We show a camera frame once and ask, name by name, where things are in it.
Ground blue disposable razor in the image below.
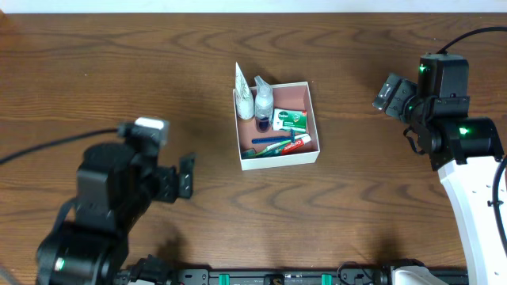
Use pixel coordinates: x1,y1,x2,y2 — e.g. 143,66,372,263
251,130,295,144

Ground white shampoo tube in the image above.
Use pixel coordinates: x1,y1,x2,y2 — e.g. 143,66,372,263
234,63,254,120

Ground green and white toothbrush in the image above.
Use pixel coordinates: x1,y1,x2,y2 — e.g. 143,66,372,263
241,140,290,159

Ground clear foam pump bottle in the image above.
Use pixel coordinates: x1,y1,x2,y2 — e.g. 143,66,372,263
254,75,274,132

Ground green and white soap box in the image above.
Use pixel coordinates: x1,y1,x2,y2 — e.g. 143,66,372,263
272,108,307,133

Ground green Colgate toothpaste tube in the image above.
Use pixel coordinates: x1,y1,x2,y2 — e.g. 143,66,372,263
280,134,311,155

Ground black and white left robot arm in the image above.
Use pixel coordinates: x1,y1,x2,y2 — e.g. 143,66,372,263
36,142,196,284

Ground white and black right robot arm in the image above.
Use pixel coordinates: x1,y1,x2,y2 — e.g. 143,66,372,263
372,53,506,284

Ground white box with pink interior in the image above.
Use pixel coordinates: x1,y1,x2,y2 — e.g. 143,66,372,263
234,82,320,171

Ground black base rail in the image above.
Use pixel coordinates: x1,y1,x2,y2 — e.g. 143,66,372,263
114,255,472,285

